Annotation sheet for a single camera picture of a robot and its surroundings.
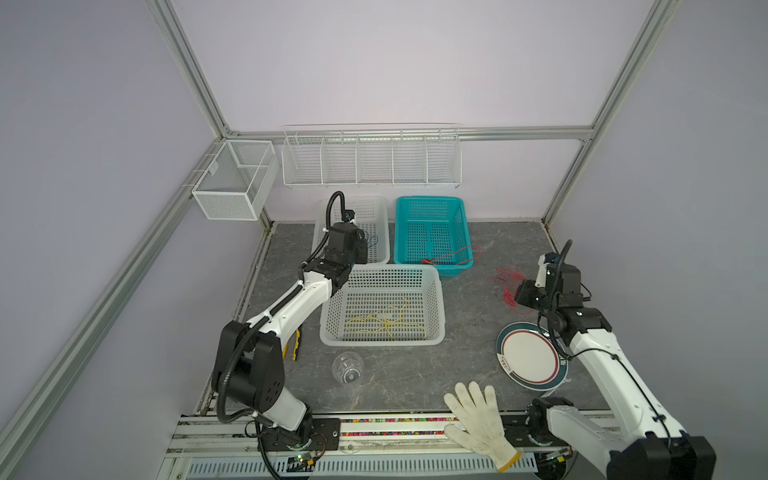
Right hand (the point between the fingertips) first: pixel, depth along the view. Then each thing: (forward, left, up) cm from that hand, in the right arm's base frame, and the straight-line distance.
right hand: (525, 286), depth 81 cm
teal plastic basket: (+38, +21, -17) cm, 47 cm away
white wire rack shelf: (+43, +44, +14) cm, 63 cm away
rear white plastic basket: (+42, +46, -13) cm, 64 cm away
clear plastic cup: (-17, +50, -17) cm, 55 cm away
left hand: (+13, +47, +5) cm, 49 cm away
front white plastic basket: (+3, +39, -16) cm, 42 cm away
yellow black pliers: (-10, +66, -16) cm, 68 cm away
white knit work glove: (-30, +13, -16) cm, 37 cm away
